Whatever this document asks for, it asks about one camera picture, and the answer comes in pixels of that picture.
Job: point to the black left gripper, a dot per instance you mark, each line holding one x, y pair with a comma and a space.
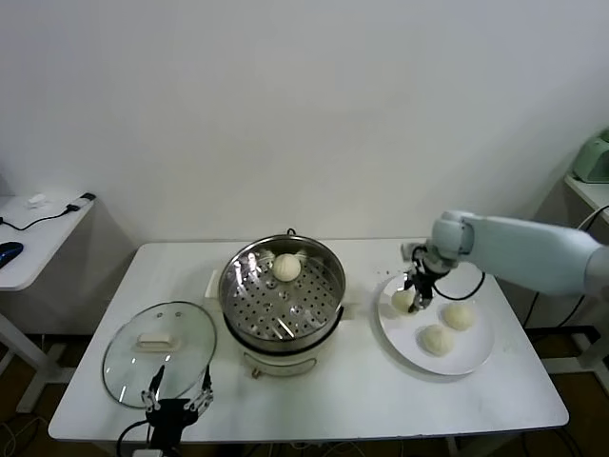
169, 414

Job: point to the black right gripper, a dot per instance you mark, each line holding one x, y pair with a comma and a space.
425, 276

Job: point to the white steamed baozi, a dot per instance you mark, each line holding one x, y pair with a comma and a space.
436, 340
459, 317
285, 268
400, 301

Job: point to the round glass pot lid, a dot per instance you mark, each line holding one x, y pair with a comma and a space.
123, 354

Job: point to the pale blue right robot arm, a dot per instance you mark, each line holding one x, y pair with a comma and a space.
523, 247

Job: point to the stainless steel steamer basket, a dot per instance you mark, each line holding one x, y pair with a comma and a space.
266, 304

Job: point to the white round plate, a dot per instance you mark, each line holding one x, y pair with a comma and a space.
457, 357

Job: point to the white electric pot base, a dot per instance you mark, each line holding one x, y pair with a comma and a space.
280, 364

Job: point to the white side desk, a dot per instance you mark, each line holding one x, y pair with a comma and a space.
43, 247

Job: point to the white shelf desk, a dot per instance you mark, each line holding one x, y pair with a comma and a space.
590, 192

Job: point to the blue computer mouse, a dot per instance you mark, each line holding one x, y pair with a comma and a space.
9, 252

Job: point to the mint green appliance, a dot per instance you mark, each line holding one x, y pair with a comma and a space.
592, 159

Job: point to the small white object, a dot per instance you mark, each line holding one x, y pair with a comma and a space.
39, 201

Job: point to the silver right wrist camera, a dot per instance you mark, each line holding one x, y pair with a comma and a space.
410, 250

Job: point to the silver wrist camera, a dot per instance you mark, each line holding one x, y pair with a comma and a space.
148, 452
410, 250

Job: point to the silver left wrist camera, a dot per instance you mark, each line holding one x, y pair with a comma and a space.
148, 452

